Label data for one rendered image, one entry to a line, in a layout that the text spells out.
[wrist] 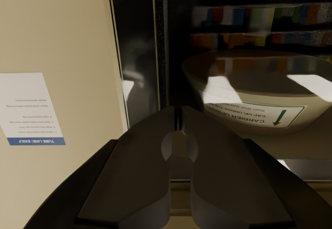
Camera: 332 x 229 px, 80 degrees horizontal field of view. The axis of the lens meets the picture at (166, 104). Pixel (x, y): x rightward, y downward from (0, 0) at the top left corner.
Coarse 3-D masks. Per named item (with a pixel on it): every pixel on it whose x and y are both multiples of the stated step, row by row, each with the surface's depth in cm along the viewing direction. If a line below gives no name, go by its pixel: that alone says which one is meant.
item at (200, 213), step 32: (192, 128) 10; (224, 128) 10; (192, 160) 10; (224, 160) 8; (192, 192) 7; (224, 192) 6; (256, 192) 6; (224, 224) 6; (256, 224) 6; (288, 224) 6
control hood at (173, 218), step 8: (176, 192) 19; (184, 192) 19; (320, 192) 18; (328, 192) 18; (176, 200) 18; (184, 200) 18; (328, 200) 18; (176, 208) 18; (184, 208) 18; (176, 216) 17; (184, 216) 17; (168, 224) 17; (176, 224) 17; (184, 224) 17; (192, 224) 17
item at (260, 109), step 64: (128, 0) 11; (192, 0) 11; (256, 0) 11; (320, 0) 11; (128, 64) 13; (192, 64) 13; (256, 64) 12; (320, 64) 12; (128, 128) 15; (256, 128) 15; (320, 128) 14
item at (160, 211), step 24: (144, 120) 11; (168, 120) 11; (120, 144) 9; (144, 144) 9; (168, 144) 10; (120, 168) 8; (144, 168) 8; (168, 168) 8; (96, 192) 7; (120, 192) 7; (144, 192) 7; (168, 192) 7; (96, 216) 6; (120, 216) 6; (144, 216) 6; (168, 216) 7
